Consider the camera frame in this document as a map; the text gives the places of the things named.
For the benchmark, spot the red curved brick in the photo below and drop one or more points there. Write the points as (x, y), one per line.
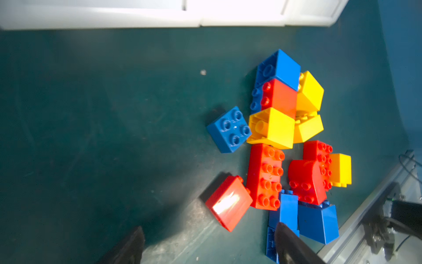
(306, 181)

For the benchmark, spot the right white bin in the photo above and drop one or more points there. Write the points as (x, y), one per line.
(313, 12)

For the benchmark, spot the long red brick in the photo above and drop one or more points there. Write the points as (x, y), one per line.
(319, 151)
(263, 178)

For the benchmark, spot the white bin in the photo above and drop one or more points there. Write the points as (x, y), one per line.
(313, 12)
(238, 13)
(43, 15)

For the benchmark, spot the yellow brick studs centre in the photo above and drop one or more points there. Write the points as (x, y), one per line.
(307, 126)

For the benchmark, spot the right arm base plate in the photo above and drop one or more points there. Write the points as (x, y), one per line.
(390, 214)

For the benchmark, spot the middle white bin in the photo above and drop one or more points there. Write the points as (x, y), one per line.
(238, 13)

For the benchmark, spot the long blue brick bottom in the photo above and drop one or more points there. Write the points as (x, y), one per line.
(287, 214)

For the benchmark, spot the small blue square brick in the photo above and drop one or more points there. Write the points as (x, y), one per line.
(229, 131)

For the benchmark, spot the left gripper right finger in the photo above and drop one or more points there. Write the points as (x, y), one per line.
(291, 249)

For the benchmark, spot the left white bin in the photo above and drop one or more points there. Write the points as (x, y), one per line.
(43, 15)

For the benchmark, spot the yellow brick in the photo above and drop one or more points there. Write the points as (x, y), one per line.
(272, 127)
(341, 170)
(310, 94)

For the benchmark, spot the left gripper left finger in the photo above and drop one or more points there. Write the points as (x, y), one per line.
(128, 251)

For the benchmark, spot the aluminium rail front base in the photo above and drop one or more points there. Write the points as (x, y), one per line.
(351, 247)

